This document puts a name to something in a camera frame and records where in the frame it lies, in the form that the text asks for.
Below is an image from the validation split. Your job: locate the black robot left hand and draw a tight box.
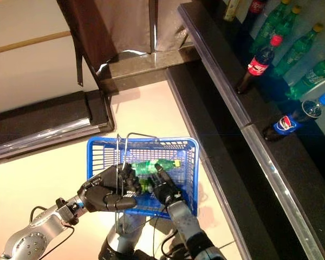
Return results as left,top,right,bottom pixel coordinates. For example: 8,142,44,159
76,161,142,213

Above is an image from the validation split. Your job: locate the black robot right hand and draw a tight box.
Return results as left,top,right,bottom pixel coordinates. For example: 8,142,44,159
146,163,184,206

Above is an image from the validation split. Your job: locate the green Sprite bottle yellow cap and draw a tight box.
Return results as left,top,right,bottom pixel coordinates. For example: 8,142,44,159
273,4,303,41
249,0,290,54
129,159,182,174
285,54,325,100
273,23,324,76

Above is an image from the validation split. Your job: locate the blue plastic shopping basket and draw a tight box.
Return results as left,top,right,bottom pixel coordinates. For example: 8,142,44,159
86,132,199,235

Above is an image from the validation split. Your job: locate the pale yellow drink bottle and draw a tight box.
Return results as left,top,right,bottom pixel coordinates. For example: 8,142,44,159
223,0,241,22

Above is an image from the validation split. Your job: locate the silver robot left leg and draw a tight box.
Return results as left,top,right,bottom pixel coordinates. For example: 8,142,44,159
99,216,155,260

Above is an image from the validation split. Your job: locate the black store shelf unit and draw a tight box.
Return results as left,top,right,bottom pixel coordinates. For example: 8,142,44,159
164,0,325,260

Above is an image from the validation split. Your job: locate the brown marble pillar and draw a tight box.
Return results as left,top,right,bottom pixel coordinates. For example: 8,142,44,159
56,0,201,94

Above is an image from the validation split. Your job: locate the Pepsi cola bottle blue label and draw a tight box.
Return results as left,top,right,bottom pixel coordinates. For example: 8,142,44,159
262,92,325,142

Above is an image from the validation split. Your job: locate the Coca-Cola bottle red cap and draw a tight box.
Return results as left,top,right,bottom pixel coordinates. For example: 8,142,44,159
237,0,269,52
235,35,284,95

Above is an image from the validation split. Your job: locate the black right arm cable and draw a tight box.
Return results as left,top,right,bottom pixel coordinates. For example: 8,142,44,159
151,204,186,259

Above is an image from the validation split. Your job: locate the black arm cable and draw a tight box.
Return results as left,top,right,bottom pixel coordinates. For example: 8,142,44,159
151,204,186,259
29,206,76,254

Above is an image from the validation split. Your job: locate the clear plastic shelf price rail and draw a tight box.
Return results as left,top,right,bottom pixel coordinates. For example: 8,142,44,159
164,69,211,166
239,124,325,260
178,3,251,129
201,159,249,260

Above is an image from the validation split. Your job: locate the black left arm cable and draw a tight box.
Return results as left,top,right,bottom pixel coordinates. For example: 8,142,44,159
29,206,76,254

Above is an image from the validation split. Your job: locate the dark metal bracket strip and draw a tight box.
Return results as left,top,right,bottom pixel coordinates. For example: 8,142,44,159
71,37,85,87

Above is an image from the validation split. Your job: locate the tan wall trim strip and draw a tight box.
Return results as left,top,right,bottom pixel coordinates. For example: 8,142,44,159
0,30,72,56

